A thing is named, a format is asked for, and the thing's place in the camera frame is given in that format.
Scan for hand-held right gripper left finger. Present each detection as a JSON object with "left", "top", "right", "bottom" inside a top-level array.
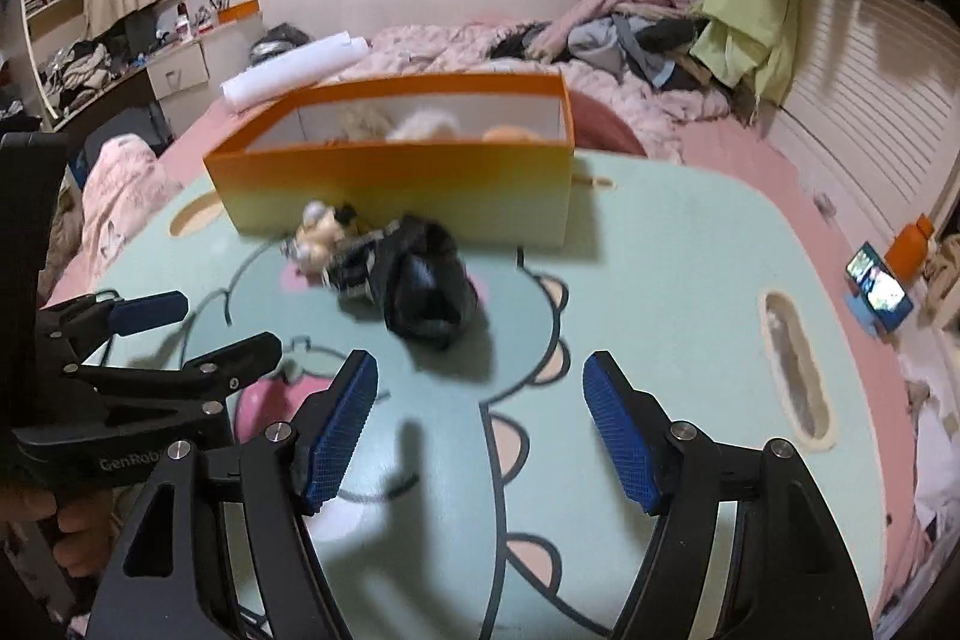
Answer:
[{"left": 86, "top": 350, "right": 381, "bottom": 640}]

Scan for smartphone with lit screen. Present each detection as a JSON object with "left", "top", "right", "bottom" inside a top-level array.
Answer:
[{"left": 845, "top": 241, "right": 914, "bottom": 332}]

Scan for white crumpled cloth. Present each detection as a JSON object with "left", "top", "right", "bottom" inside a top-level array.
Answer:
[{"left": 896, "top": 377, "right": 960, "bottom": 536}]

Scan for dark chair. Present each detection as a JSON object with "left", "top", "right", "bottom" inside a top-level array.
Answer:
[{"left": 82, "top": 100, "right": 173, "bottom": 161}]

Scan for blue phone stand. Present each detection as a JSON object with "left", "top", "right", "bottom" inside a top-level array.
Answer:
[{"left": 851, "top": 295, "right": 901, "bottom": 348}]

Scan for person's left hand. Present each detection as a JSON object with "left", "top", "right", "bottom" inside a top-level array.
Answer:
[{"left": 0, "top": 482, "right": 117, "bottom": 577}]

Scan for black lace cloth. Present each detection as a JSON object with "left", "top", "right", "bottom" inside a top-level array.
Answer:
[{"left": 330, "top": 216, "right": 481, "bottom": 341}]

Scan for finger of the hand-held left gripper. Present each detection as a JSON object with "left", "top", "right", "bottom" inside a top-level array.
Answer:
[
  {"left": 37, "top": 290, "right": 190, "bottom": 350},
  {"left": 64, "top": 331, "right": 286, "bottom": 402}
]

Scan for white desk with drawer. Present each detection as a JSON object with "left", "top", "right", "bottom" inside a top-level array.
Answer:
[{"left": 45, "top": 21, "right": 260, "bottom": 124}]

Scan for white paper roll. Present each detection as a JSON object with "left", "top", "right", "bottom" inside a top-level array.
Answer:
[{"left": 221, "top": 31, "right": 370, "bottom": 112}]

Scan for small blond doll keychain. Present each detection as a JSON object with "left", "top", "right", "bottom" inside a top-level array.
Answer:
[{"left": 281, "top": 199, "right": 353, "bottom": 289}]

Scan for dark crumpled garment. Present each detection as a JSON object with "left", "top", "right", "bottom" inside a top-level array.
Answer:
[{"left": 491, "top": 29, "right": 548, "bottom": 60}]

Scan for orange bottle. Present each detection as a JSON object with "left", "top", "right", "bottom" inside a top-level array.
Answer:
[{"left": 883, "top": 214, "right": 937, "bottom": 281}]

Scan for yellow-green hanging cloth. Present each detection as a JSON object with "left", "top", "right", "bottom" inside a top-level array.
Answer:
[{"left": 690, "top": 0, "right": 803, "bottom": 105}]

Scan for orange cardboard box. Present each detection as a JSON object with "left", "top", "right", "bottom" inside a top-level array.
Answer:
[{"left": 202, "top": 70, "right": 577, "bottom": 251}]

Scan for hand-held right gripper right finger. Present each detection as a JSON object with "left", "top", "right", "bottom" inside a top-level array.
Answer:
[{"left": 582, "top": 350, "right": 875, "bottom": 640}]

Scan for beige crumpled clothes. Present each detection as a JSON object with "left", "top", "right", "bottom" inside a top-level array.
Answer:
[{"left": 45, "top": 40, "right": 121, "bottom": 101}]

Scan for dark grey bag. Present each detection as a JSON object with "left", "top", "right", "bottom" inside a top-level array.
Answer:
[{"left": 247, "top": 23, "right": 312, "bottom": 62}]

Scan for grey crumpled garment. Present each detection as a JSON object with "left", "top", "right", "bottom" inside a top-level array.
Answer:
[{"left": 566, "top": 14, "right": 676, "bottom": 86}]

